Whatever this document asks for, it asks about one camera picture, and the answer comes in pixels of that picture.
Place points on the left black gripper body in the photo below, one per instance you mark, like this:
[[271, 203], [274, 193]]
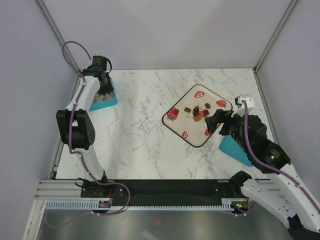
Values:
[[106, 87]]

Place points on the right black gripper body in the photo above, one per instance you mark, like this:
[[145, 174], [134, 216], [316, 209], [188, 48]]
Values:
[[229, 123]]

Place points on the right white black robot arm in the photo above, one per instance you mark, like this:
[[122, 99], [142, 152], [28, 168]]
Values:
[[299, 211]]

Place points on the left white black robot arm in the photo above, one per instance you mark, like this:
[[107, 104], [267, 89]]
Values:
[[74, 123]]

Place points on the round caramel chocolate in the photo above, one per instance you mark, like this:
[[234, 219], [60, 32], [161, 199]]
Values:
[[198, 118]]

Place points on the oval dark chocolate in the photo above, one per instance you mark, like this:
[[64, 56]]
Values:
[[207, 105]]

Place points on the heart dark chocolate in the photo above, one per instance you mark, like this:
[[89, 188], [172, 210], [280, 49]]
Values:
[[196, 109]]

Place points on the teal chocolate box tray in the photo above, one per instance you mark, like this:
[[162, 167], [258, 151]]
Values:
[[107, 102]]

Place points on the teal box lid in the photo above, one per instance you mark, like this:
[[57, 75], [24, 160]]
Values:
[[229, 147]]

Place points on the strawberry pattern square plate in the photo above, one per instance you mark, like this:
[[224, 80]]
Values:
[[183, 123]]

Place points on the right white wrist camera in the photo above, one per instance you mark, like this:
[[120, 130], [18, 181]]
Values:
[[244, 104]]

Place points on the slotted grey cable duct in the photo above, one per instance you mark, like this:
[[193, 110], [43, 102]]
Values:
[[97, 205]]

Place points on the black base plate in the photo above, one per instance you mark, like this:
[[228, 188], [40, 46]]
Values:
[[160, 192]]

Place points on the aluminium frame rail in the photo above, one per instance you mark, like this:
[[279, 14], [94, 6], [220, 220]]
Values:
[[58, 190]]

